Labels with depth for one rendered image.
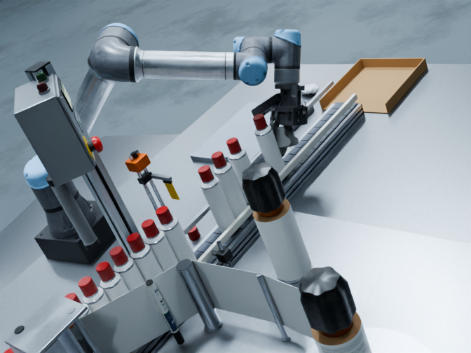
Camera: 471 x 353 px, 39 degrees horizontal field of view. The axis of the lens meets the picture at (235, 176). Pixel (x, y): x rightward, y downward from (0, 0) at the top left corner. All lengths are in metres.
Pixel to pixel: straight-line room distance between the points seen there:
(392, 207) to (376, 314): 0.43
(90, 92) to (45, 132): 0.57
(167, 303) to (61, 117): 0.47
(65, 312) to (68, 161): 0.33
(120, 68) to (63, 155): 0.42
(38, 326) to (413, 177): 1.06
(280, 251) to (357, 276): 0.18
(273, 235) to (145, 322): 0.34
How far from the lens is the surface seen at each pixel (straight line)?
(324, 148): 2.04
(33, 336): 1.36
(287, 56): 1.90
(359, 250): 1.60
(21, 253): 2.32
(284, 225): 1.47
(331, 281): 1.09
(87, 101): 2.01
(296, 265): 1.54
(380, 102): 2.28
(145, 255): 1.58
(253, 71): 1.76
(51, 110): 1.42
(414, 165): 1.93
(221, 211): 1.76
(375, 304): 1.46
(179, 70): 1.79
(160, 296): 1.47
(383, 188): 1.86
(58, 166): 1.47
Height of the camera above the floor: 1.90
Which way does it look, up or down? 30 degrees down
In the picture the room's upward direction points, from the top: 22 degrees counter-clockwise
